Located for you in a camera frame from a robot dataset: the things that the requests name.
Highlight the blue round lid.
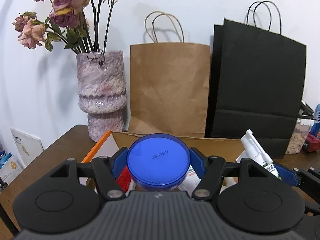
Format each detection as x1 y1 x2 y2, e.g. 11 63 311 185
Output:
127 133 190 191

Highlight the white nasal spray bottle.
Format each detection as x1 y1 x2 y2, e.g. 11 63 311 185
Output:
235 129 281 180

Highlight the red cardboard pumpkin box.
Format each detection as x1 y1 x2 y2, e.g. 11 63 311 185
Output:
81 129 251 193

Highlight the dark red small box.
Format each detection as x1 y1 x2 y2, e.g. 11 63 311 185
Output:
303 133 320 153

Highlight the clear seed storage container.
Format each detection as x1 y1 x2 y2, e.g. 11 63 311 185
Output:
285 99 315 155

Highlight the pink textured ceramic vase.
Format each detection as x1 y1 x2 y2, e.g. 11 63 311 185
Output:
76 50 127 142

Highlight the brown kraft paper bag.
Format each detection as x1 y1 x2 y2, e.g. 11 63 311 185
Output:
127 11 212 138

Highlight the white booklet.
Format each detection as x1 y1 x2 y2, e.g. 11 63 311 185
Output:
10 128 44 167

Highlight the black paper bag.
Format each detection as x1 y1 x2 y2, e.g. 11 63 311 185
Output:
204 19 306 159

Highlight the blue white small box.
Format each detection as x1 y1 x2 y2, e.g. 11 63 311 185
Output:
0 151 23 184

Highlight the dried pink rose bouquet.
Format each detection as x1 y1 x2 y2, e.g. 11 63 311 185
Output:
13 0 117 54

